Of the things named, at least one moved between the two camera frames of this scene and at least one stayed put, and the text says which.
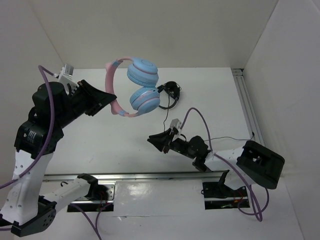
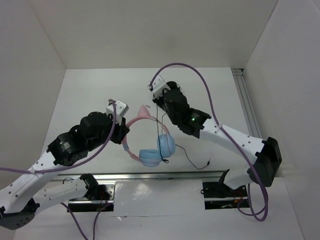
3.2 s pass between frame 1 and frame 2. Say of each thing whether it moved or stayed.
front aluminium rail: stayed
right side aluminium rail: stayed
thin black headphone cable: moved
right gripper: moved
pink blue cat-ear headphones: moved
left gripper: moved
